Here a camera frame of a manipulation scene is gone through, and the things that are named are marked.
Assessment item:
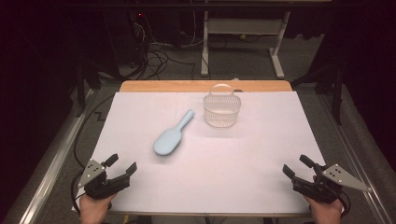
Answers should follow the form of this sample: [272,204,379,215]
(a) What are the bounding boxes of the white paper sheet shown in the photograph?
[73,91,346,216]

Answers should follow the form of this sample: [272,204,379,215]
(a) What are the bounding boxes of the light blue hairbrush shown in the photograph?
[152,109,195,157]

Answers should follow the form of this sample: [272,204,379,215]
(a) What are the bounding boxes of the person's right hand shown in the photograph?
[303,195,345,224]

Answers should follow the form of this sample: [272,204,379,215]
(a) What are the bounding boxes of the right hand-held gripper cable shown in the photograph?
[337,189,352,217]

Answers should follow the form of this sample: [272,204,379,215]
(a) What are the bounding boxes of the hand-held gripper cable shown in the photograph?
[337,189,352,217]
[70,170,87,214]

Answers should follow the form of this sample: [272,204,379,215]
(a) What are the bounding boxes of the left hand-held gripper cable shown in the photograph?
[70,170,87,214]

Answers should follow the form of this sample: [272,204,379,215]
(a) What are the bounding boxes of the black metal stand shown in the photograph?
[290,59,345,125]
[76,60,102,118]

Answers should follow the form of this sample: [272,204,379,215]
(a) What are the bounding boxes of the white mesh basket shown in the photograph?
[203,83,243,129]

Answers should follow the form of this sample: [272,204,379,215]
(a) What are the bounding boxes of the tangle of floor cables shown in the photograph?
[130,12,206,80]

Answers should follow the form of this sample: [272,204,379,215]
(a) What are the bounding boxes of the wooden table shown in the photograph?
[78,79,337,218]

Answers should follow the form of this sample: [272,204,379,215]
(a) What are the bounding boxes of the person's left hand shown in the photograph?
[78,192,118,224]

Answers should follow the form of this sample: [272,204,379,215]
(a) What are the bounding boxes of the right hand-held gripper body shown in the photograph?
[292,163,373,205]

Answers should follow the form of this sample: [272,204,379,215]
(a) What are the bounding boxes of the aluminium floor rail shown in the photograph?
[317,92,396,224]
[3,88,96,224]

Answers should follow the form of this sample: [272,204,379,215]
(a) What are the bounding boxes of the white desk frame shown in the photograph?
[200,10,292,80]

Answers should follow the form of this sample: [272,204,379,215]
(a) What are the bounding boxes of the long black floor cable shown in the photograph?
[73,93,116,172]

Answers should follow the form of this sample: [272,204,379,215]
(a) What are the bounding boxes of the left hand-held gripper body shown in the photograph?
[77,158,132,201]

